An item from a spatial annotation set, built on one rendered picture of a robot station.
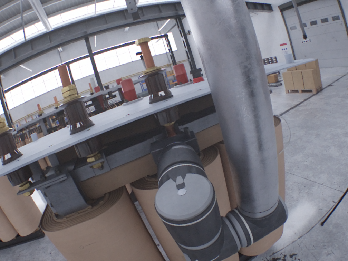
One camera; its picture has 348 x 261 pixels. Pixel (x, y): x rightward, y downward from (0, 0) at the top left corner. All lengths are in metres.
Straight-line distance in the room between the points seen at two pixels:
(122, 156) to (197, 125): 0.32
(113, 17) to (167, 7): 2.76
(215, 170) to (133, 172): 0.33
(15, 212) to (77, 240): 2.21
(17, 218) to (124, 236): 2.33
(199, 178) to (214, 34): 0.24
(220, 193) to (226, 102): 0.59
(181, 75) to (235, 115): 0.85
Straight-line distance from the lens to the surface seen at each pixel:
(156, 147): 0.52
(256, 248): 1.37
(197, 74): 1.07
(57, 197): 0.71
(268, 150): 0.34
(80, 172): 0.71
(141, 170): 0.77
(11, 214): 2.96
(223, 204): 0.88
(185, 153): 0.42
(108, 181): 0.77
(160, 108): 0.47
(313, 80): 6.59
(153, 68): 0.59
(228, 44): 0.28
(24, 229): 3.02
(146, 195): 0.72
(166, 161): 0.41
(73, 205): 0.71
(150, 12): 9.83
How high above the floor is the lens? 1.41
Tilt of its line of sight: 15 degrees down
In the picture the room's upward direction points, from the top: 17 degrees counter-clockwise
